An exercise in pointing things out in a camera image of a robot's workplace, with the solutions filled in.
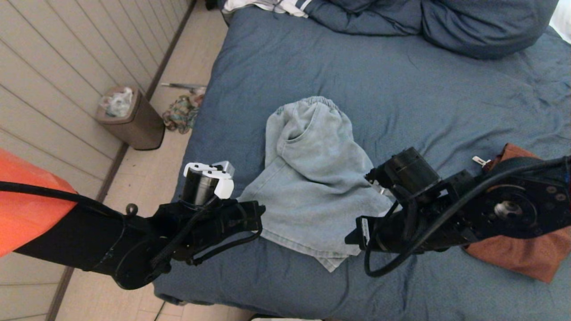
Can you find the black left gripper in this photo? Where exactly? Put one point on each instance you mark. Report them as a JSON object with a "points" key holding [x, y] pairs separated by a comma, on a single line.
{"points": [[223, 223]]}

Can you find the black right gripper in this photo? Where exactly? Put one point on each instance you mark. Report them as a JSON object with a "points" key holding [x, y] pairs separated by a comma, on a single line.
{"points": [[401, 232]]}

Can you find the light blue denim shorts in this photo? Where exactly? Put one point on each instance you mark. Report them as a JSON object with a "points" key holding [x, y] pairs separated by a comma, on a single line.
{"points": [[312, 178]]}

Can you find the rust brown shorts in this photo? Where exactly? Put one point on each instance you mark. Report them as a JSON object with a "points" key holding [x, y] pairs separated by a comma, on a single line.
{"points": [[526, 256]]}

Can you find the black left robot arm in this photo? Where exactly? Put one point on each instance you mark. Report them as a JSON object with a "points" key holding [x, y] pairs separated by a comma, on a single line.
{"points": [[67, 232]]}

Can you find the multicoloured cloth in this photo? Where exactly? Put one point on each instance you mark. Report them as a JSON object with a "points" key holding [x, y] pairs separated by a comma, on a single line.
{"points": [[180, 115]]}

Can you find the brown metal trash bin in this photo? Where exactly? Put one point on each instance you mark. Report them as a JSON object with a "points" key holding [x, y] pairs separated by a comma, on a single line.
{"points": [[142, 127]]}

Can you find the silver metal object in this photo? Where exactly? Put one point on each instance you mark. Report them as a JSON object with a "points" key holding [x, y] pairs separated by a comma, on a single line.
{"points": [[178, 85]]}

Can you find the clear plastic bin liner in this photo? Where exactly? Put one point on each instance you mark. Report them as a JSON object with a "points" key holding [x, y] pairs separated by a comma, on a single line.
{"points": [[118, 103]]}

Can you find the blue bed cover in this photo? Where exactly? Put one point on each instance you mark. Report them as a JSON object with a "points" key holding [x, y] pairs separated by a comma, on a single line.
{"points": [[401, 80]]}

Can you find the small black object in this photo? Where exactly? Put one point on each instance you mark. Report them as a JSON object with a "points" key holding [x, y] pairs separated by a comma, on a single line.
{"points": [[211, 4]]}

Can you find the crumpled blue blanket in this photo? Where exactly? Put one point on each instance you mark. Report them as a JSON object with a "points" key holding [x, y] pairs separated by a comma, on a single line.
{"points": [[366, 18]]}

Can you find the white striped garment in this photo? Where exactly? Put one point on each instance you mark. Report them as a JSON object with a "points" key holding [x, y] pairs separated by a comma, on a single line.
{"points": [[267, 5]]}

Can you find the blue pillow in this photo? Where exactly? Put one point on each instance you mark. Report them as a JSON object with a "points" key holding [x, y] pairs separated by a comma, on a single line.
{"points": [[484, 26]]}

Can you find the white pillow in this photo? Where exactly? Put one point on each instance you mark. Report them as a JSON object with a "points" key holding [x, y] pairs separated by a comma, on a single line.
{"points": [[562, 22]]}

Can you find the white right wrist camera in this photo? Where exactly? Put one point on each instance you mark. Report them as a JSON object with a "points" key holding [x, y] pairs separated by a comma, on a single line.
{"points": [[383, 189]]}

